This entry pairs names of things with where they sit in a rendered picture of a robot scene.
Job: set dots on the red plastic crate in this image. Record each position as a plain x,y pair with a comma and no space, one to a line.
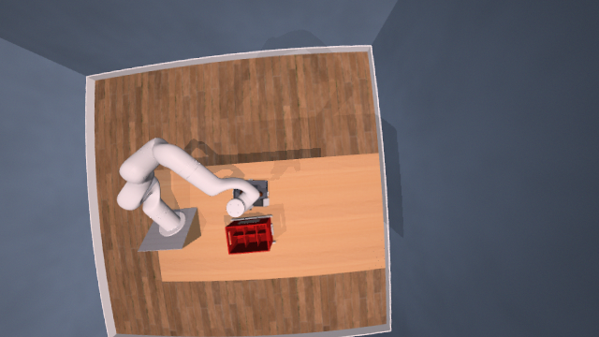
248,242

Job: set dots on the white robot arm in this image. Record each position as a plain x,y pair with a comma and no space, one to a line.
137,168

